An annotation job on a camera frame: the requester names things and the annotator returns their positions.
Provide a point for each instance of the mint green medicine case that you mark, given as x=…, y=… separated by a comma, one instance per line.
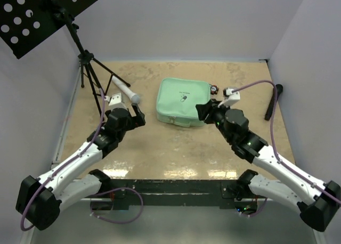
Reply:
x=177, y=99

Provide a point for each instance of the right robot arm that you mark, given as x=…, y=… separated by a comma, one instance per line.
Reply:
x=316, y=201

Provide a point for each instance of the black base frame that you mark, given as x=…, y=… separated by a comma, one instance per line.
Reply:
x=180, y=193

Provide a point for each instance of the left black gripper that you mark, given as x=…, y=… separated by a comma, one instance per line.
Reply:
x=137, y=121

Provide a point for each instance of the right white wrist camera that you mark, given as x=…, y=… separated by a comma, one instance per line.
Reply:
x=231, y=97

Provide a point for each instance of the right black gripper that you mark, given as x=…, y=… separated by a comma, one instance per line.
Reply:
x=204, y=110

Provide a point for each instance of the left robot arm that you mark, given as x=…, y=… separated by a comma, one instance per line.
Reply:
x=41, y=200

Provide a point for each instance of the red owl toy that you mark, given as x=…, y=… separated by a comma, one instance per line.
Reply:
x=213, y=89

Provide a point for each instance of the black perforated music stand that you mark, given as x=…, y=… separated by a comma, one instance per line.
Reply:
x=27, y=23

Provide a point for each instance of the black microphone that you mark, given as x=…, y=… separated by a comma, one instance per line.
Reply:
x=277, y=91

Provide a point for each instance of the white microphone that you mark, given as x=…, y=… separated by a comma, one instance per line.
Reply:
x=134, y=98

